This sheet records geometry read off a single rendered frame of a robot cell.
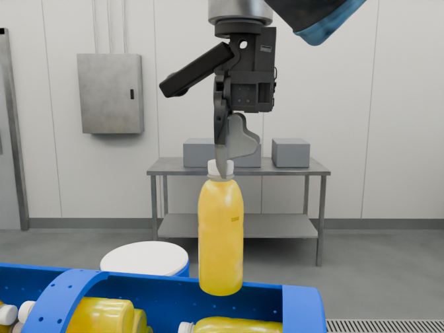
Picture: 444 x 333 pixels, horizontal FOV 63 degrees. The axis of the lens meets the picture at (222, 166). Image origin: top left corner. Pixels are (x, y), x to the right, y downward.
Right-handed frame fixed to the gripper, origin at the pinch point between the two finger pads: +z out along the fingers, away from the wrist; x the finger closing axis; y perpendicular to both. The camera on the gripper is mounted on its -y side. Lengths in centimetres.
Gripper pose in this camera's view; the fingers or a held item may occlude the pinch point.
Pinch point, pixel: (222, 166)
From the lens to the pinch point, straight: 54.5
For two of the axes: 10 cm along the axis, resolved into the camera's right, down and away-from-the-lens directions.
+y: 9.9, 0.5, -1.5
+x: 1.6, -2.0, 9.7
